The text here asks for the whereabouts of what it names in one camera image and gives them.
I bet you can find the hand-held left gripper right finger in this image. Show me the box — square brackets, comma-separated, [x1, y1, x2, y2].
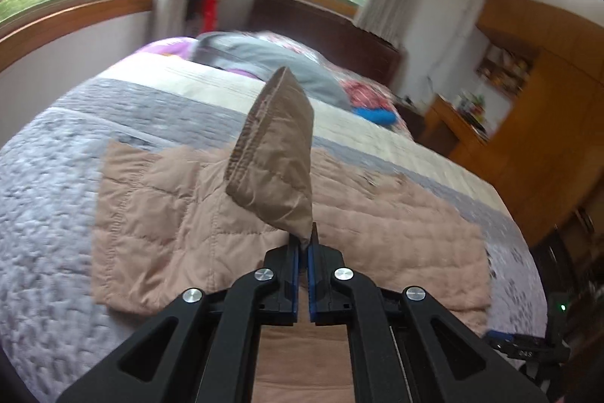
[307, 221, 550, 403]

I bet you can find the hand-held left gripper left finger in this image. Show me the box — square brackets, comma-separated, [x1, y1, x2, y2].
[55, 241, 303, 403]

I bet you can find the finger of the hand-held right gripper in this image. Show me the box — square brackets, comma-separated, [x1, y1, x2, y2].
[485, 330, 552, 362]

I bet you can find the beige quilted jacket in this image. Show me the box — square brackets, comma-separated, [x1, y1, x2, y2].
[92, 67, 494, 403]

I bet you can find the blue soft item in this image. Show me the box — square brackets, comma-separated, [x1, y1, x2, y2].
[354, 107, 396, 129]

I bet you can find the wooden wardrobe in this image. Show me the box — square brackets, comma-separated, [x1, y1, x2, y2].
[448, 0, 604, 253]

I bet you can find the wooden bedside desk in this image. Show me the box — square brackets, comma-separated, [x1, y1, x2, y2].
[422, 94, 492, 159]

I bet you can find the grey pillow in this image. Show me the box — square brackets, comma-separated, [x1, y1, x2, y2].
[196, 31, 352, 111]

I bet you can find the desk clutter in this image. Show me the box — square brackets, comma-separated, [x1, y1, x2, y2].
[455, 90, 488, 121]

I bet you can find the bed with grey bedspread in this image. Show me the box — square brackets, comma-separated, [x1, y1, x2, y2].
[0, 51, 548, 399]

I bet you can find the dark wooden headboard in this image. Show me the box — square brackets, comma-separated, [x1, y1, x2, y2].
[248, 0, 407, 87]

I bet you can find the purple floral sheet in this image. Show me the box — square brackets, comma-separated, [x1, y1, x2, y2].
[137, 37, 200, 60]

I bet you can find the red hanging garment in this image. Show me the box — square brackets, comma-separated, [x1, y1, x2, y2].
[202, 0, 220, 34]

